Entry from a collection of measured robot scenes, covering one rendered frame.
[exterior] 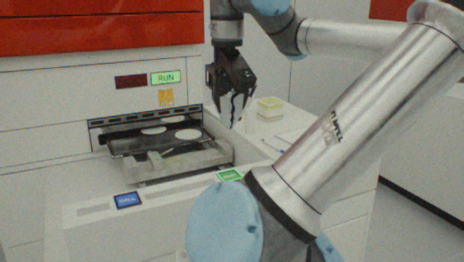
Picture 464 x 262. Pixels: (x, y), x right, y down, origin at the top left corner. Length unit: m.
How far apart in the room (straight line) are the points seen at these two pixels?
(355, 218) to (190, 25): 0.87
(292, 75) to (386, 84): 3.11
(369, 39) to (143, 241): 0.63
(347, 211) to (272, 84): 2.36
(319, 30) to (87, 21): 0.79
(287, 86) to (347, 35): 2.84
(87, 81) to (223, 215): 1.00
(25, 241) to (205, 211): 1.21
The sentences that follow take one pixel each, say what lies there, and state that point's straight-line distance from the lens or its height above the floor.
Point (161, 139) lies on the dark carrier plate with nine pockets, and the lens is 1.32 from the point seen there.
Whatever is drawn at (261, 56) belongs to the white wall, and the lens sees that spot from 3.28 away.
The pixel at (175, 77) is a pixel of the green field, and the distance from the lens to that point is 1.39.
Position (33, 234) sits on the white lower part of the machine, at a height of 0.55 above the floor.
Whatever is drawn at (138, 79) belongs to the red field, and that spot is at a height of 1.10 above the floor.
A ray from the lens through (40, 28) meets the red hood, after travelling 1.25.
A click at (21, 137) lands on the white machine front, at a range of 1.39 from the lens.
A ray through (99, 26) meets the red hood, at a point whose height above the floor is 1.30.
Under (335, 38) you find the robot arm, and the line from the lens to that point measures 0.70.
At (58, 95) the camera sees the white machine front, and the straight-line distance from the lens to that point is 1.34.
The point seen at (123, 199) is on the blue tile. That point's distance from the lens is 0.85.
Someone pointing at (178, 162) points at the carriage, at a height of 0.88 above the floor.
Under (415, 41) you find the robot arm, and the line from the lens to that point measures 0.45.
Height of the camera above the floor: 1.41
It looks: 22 degrees down
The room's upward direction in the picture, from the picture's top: straight up
